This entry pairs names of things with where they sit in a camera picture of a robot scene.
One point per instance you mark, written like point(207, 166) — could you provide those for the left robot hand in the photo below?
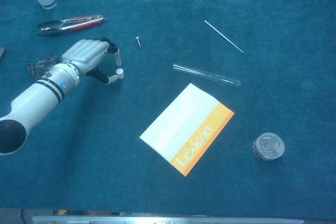
point(84, 53)

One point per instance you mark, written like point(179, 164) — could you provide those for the small white cap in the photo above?
point(120, 72)

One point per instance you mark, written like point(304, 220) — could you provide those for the clear glass test tube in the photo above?
point(207, 75)

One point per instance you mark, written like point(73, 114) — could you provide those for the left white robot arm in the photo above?
point(34, 100)

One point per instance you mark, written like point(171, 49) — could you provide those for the grey knit work glove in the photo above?
point(39, 65)

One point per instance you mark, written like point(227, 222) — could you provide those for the small metal bolt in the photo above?
point(138, 41)

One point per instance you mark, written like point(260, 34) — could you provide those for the dark flat object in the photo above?
point(2, 54)

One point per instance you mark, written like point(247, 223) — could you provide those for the blue felt table cover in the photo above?
point(105, 142)

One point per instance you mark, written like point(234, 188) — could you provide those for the white and yellow Lexicon book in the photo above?
point(181, 129)

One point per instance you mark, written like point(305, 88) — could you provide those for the thin metal rod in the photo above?
point(224, 36)

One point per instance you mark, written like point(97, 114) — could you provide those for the clear round container of clips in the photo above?
point(268, 146)

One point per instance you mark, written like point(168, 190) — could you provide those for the aluminium frame rail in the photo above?
point(168, 221)

